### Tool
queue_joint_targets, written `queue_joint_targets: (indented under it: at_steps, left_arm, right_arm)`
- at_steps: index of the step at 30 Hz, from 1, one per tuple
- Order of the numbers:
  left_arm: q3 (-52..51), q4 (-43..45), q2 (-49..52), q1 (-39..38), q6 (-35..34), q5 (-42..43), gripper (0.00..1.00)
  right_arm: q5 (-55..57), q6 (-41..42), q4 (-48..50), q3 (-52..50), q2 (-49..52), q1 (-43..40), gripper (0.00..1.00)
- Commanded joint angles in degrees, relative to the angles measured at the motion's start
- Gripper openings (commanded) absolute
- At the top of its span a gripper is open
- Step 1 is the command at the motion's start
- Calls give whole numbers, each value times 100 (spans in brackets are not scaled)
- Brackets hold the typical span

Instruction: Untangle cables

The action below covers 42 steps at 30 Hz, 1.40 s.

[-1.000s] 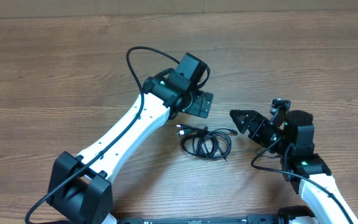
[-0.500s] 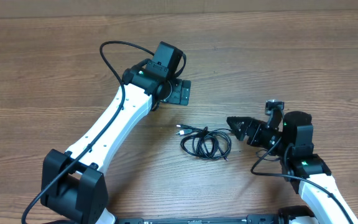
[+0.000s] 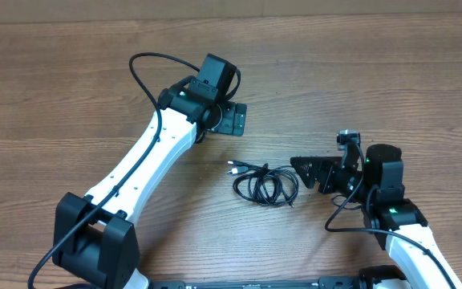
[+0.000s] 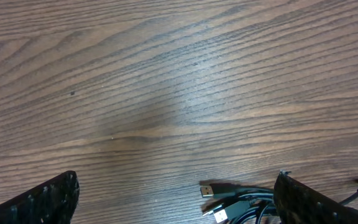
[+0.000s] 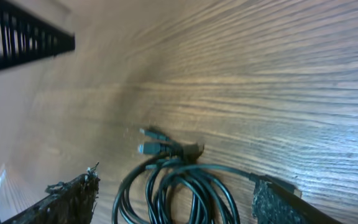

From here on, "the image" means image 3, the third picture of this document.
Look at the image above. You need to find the black USB cable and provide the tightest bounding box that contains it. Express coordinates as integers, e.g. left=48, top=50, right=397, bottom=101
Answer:
left=226, top=159, right=300, bottom=209

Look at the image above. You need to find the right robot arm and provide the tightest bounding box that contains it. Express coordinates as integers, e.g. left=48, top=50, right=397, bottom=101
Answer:
left=290, top=140, right=462, bottom=288

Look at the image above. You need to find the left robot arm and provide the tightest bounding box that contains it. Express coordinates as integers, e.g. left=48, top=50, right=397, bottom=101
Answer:
left=45, top=54, right=247, bottom=288

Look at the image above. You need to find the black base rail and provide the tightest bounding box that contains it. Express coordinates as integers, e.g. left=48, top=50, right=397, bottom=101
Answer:
left=149, top=276, right=372, bottom=289

